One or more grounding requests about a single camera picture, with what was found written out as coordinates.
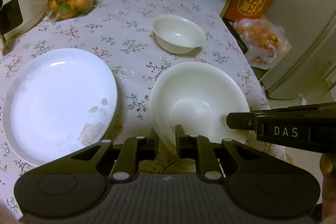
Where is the cream bowl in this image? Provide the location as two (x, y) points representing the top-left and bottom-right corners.
(150, 62), (249, 154)
(153, 15), (207, 55)

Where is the small white plate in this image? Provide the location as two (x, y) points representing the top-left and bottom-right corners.
(3, 48), (117, 166)

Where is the cardboard box under bag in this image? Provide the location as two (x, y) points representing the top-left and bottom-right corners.
(222, 18), (270, 79)

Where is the plastic bag of tangerines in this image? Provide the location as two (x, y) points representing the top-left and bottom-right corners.
(234, 19), (291, 69)

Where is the floral tablecloth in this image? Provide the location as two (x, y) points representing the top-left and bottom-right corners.
(0, 0), (287, 219)

